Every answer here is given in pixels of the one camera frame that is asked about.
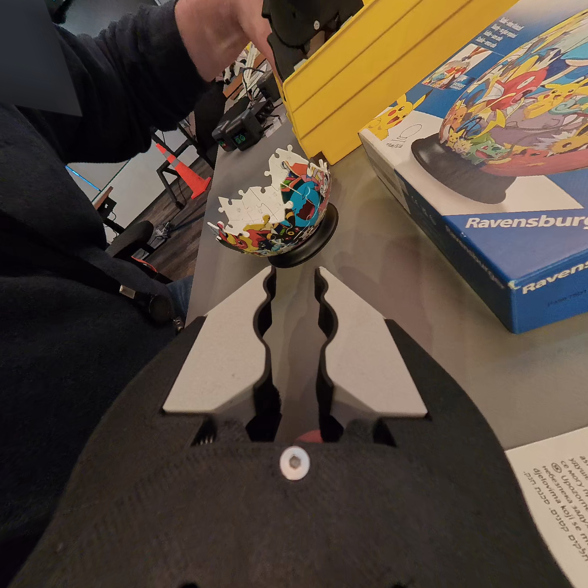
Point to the white printed instruction sheet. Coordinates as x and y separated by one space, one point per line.
556 505

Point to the person's left hand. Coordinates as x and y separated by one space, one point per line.
220 32

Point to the black desk leg frame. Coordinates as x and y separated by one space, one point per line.
167 170

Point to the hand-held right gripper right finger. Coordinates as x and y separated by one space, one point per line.
367 367

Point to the orange traffic cone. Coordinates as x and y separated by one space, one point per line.
186 172

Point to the black office chair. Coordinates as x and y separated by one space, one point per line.
133 239

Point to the blue puzzle box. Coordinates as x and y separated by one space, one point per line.
496 202

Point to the person's dark sweater torso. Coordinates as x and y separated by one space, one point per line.
55 344

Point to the person's left forearm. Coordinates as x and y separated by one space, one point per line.
133 92

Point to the black charger box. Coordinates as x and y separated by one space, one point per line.
241 131

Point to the black round ball stand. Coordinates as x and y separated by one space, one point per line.
307 246

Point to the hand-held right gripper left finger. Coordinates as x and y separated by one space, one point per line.
220 363

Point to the yellow plastic bin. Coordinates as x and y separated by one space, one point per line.
367 78

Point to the small wooden desk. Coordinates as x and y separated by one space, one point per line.
108 204

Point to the person's blue jeans leg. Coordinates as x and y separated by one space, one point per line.
181 294

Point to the colourful partly built puzzle ball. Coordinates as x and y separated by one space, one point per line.
280 211

